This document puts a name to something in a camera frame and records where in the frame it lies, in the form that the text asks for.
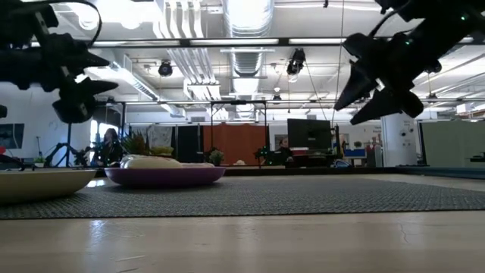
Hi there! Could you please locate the black computer monitor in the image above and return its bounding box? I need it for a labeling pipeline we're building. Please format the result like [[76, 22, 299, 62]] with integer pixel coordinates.
[[286, 118, 333, 152]]

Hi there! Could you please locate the purple round plate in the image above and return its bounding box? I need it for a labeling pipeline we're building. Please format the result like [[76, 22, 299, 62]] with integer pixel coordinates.
[[104, 165, 227, 188]]

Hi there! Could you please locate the grey woven placemat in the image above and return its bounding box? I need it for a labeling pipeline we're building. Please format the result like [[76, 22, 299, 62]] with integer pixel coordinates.
[[0, 174, 485, 221]]

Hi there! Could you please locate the orange partition panel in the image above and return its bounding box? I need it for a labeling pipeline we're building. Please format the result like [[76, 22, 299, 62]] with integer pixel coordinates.
[[202, 124, 269, 166]]

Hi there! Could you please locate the large green striped donut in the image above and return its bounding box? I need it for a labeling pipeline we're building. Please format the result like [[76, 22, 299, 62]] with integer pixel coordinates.
[[120, 154, 184, 170]]

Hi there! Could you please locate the person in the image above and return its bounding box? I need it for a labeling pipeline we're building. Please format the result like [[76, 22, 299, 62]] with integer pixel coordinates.
[[92, 127, 125, 168], [272, 136, 296, 165]]

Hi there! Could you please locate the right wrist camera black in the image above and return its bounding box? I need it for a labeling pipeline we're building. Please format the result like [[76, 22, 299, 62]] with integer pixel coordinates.
[[397, 89, 425, 119]]

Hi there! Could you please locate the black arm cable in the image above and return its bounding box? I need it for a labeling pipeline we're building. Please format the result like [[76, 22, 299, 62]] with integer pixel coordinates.
[[368, 6, 403, 39], [56, 0, 104, 49]]

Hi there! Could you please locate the green potted plant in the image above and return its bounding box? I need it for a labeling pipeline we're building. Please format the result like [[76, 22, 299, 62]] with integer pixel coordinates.
[[120, 130, 175, 158]]

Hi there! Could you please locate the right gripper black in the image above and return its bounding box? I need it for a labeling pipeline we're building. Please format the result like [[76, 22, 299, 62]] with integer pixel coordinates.
[[333, 32, 430, 127]]

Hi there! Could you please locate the cream round plate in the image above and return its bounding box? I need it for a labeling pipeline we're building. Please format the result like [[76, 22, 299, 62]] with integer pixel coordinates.
[[0, 168, 98, 206]]

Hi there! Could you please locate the dark wall picture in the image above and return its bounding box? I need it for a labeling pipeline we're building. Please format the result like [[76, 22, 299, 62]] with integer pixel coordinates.
[[0, 122, 26, 150]]

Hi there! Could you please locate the grey green partition panel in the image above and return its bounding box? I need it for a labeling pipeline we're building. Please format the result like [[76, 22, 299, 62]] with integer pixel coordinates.
[[419, 120, 485, 169]]

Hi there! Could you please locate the black tripod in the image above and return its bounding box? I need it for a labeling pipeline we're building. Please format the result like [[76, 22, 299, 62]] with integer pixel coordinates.
[[44, 121, 83, 168]]

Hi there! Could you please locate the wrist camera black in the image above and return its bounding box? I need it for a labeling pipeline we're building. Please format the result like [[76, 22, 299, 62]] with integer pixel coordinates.
[[52, 93, 98, 124], [397, 89, 425, 119]]

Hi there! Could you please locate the small background potted plant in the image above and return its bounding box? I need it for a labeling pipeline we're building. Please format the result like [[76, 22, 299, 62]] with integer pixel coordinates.
[[208, 149, 226, 167]]

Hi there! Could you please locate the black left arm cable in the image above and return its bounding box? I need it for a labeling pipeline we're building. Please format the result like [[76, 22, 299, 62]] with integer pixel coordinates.
[[56, 0, 104, 49]]

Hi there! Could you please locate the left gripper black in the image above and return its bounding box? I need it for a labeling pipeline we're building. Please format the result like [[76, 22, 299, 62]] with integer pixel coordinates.
[[32, 10, 120, 100]]

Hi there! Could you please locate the black ceiling spot lamp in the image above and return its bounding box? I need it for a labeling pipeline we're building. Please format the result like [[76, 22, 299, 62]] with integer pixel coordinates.
[[158, 60, 174, 78], [286, 48, 308, 77]]

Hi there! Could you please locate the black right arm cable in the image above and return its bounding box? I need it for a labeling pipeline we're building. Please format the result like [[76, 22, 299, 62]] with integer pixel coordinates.
[[368, 6, 403, 39]]

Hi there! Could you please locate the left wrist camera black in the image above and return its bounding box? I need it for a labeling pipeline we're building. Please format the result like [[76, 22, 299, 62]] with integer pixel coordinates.
[[52, 93, 98, 124]]

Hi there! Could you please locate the white round pillar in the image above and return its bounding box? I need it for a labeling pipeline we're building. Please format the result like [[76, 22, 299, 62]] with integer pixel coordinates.
[[380, 112, 418, 168]]

